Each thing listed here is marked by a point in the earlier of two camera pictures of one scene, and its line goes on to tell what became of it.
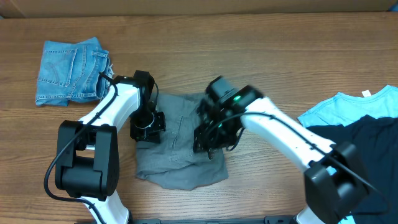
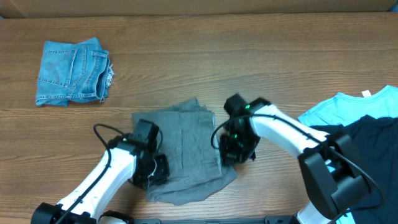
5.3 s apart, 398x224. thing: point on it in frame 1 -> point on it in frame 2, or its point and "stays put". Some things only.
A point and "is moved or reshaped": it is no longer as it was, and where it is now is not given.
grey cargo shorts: x=173 y=161 is moved or reshaped
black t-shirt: x=375 y=142 stays put
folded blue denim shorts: x=70 y=72 stays put
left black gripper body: x=144 y=125 -> x=155 y=171
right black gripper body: x=205 y=140 -> x=232 y=152
